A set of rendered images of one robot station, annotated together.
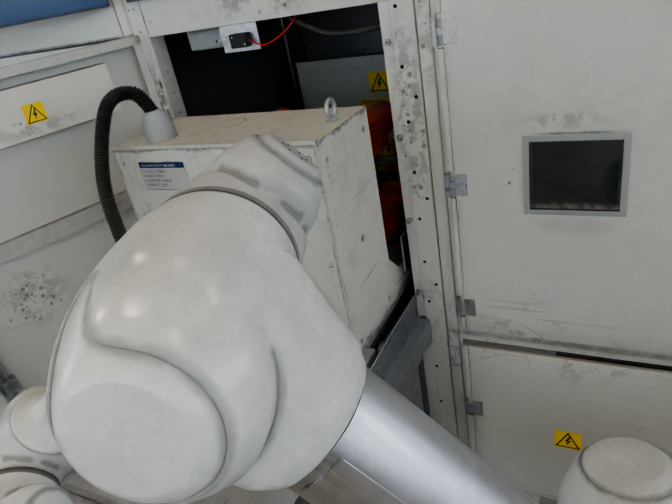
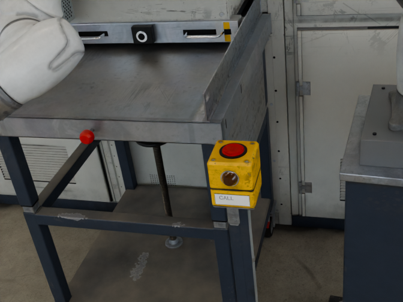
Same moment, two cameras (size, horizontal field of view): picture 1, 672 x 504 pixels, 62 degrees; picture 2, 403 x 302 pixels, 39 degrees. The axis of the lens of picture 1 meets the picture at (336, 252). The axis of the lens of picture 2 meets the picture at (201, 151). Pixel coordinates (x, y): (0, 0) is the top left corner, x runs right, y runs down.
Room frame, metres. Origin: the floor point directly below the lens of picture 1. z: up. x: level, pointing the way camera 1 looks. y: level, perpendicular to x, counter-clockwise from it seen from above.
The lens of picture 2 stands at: (-0.48, 0.42, 1.44)
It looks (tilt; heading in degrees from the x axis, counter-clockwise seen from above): 32 degrees down; 348
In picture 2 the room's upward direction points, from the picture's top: 8 degrees counter-clockwise
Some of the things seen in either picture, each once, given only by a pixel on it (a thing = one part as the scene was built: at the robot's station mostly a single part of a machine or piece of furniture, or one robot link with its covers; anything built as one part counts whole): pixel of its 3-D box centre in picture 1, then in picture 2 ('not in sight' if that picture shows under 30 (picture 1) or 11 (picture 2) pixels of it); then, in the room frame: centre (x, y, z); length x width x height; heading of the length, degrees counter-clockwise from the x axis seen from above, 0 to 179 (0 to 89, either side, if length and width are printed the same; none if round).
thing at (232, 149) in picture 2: not in sight; (233, 151); (0.33, 0.19, 0.90); 0.04 x 0.04 x 0.02
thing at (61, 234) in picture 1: (71, 225); not in sight; (1.27, 0.61, 1.21); 0.63 x 0.07 x 0.74; 131
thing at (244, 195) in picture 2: not in sight; (235, 174); (0.33, 0.19, 0.85); 0.08 x 0.08 x 0.10; 59
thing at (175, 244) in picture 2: not in sight; (173, 240); (0.98, 0.25, 0.18); 0.06 x 0.06 x 0.02
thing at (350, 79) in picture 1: (379, 85); not in sight; (1.80, -0.24, 1.28); 0.58 x 0.02 x 0.19; 59
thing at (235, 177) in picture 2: not in sight; (229, 180); (0.29, 0.21, 0.87); 0.03 x 0.01 x 0.03; 59
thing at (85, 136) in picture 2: not in sight; (88, 135); (0.67, 0.43, 0.82); 0.04 x 0.03 x 0.03; 149
